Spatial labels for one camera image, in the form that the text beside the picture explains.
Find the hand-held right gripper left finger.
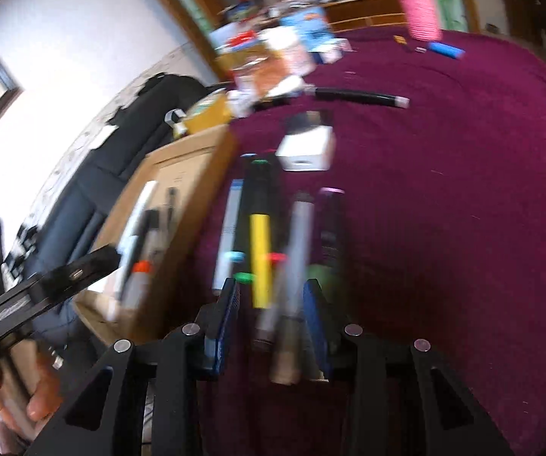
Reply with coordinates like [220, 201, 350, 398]
[28, 278, 243, 456]

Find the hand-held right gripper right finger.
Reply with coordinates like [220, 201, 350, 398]
[302, 279, 516, 456]

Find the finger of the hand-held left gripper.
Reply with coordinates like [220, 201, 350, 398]
[26, 244, 122, 305]

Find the thin grey pen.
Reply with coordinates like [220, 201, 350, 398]
[268, 318, 302, 385]

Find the black marker green cap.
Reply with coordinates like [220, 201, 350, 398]
[232, 154, 271, 283]

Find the white glue bottle orange cap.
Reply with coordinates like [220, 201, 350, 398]
[121, 260, 152, 317]

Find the white marker with barcode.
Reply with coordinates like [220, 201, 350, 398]
[111, 180, 157, 305]

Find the black marker light-blue cap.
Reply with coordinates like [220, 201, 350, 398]
[223, 153, 255, 267]

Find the black gel pen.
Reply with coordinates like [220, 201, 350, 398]
[137, 209, 160, 262]

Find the yellow and black marker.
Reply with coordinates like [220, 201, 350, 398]
[246, 159, 274, 309]

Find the thin white pen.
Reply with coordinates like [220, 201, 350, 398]
[212, 178, 245, 293]

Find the slim black pen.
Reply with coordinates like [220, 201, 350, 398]
[163, 186, 181, 229]

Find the cardboard tray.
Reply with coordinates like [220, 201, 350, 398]
[74, 126, 238, 343]

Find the person's left hand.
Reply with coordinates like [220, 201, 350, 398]
[0, 363, 71, 438]

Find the black leather sofa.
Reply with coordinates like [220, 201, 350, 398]
[0, 72, 217, 343]

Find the white power adapter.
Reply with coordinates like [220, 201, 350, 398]
[274, 125, 337, 172]

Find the yellow tape roll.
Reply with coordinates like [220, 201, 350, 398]
[182, 93, 234, 136]

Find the maroon velvet tablecloth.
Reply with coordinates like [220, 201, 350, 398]
[178, 26, 546, 456]

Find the small white barcode box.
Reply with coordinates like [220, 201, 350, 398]
[228, 90, 255, 117]

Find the black tube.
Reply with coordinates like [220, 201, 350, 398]
[251, 95, 312, 111]

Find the long black marker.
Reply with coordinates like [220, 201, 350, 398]
[314, 86, 411, 108]

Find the white tube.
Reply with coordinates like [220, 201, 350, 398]
[270, 75, 305, 98]

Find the orange label plastic jar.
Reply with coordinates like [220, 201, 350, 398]
[232, 54, 286, 93]

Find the small blue white box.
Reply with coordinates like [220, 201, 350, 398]
[313, 40, 354, 65]

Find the colourful cardboard box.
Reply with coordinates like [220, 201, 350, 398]
[221, 2, 259, 22]

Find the blue lighter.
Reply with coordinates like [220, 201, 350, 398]
[427, 41, 465, 60]

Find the pink wrapped jar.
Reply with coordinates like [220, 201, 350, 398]
[397, 0, 443, 42]

